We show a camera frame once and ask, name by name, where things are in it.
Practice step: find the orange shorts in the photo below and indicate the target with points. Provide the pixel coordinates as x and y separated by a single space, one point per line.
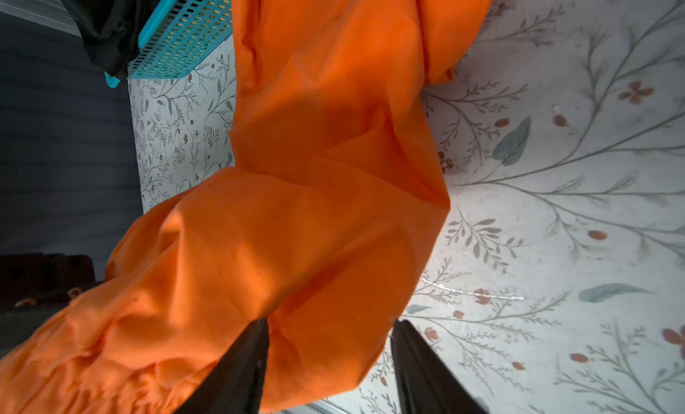
323 227

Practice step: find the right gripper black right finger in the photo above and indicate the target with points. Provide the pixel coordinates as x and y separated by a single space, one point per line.
425 384

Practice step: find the black shorts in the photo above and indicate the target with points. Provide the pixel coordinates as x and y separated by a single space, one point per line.
109 30

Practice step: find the teal plastic basket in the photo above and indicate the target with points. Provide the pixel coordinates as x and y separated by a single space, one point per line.
166 39

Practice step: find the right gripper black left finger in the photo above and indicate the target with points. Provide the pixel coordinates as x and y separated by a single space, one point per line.
235 385

